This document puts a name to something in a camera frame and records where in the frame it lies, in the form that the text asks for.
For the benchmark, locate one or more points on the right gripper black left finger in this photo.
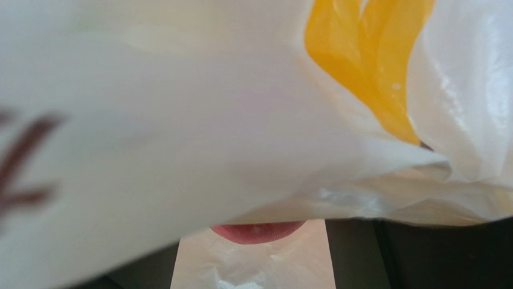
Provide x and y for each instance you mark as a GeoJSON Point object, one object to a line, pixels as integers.
{"type": "Point", "coordinates": [152, 271]}

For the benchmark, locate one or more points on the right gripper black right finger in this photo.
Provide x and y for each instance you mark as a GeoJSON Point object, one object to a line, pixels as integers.
{"type": "Point", "coordinates": [383, 254]}

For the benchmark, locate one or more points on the banana print plastic bag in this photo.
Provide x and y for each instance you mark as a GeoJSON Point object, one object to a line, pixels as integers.
{"type": "Point", "coordinates": [126, 125]}

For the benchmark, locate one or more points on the red apple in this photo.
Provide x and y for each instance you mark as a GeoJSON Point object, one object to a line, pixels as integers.
{"type": "Point", "coordinates": [257, 233]}

